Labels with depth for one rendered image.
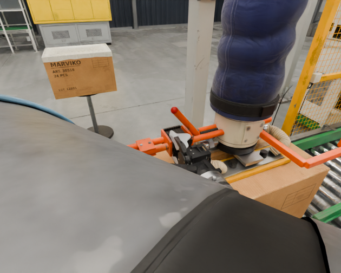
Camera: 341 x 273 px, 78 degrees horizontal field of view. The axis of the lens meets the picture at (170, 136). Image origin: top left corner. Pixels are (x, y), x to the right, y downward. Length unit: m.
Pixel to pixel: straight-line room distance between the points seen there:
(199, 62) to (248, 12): 1.15
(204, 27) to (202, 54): 0.18
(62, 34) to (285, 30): 7.45
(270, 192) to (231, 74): 0.40
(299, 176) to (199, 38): 1.19
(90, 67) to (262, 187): 1.89
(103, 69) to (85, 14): 5.55
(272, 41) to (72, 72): 1.91
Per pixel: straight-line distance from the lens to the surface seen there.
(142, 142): 0.69
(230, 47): 0.65
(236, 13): 0.64
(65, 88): 2.32
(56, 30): 7.84
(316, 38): 1.65
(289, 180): 0.86
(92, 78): 2.30
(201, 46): 1.72
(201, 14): 1.68
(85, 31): 7.86
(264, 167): 0.85
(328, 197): 1.53
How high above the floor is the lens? 1.49
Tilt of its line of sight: 35 degrees down
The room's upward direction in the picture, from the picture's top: straight up
